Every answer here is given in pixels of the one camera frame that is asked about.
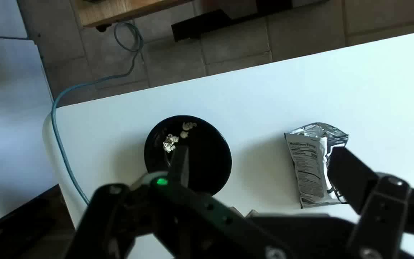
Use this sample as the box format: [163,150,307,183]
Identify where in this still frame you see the black table foot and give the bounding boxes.
[169,0,295,40]

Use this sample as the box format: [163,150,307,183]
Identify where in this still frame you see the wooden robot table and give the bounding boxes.
[71,0,195,29]

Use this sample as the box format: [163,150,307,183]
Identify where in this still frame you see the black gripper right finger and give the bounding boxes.
[327,147,414,259]

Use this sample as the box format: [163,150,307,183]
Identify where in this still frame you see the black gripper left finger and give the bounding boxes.
[64,144,290,259]

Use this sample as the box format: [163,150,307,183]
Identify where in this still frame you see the black flat panel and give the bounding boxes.
[0,184,74,259]

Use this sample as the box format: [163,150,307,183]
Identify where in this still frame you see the black bowl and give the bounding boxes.
[143,114,232,196]

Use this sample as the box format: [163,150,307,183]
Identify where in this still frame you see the black and white snack packet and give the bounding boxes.
[283,121,349,209]

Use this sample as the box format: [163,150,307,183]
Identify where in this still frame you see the large white panel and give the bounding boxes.
[0,0,60,233]

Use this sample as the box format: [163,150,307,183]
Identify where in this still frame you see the white food crumbs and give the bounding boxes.
[159,121,196,155]

